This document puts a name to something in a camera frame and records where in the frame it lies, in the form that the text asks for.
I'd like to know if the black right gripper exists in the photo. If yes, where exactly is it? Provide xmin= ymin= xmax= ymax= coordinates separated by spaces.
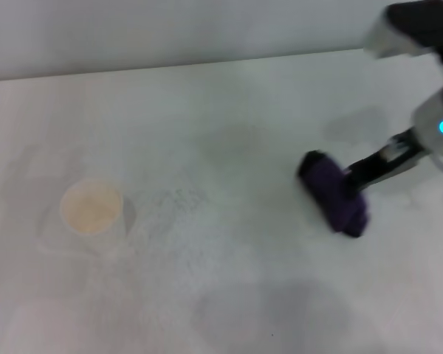
xmin=341 ymin=127 xmax=431 ymax=192

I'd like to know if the purple rag with black edge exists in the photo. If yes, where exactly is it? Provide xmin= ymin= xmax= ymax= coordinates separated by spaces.
xmin=297 ymin=149 xmax=371 ymax=239

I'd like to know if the white paper cup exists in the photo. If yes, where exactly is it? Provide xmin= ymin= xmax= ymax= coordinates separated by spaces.
xmin=58 ymin=178 xmax=126 ymax=257

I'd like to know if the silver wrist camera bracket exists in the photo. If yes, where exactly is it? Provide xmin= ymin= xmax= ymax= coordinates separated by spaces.
xmin=386 ymin=135 xmax=411 ymax=160

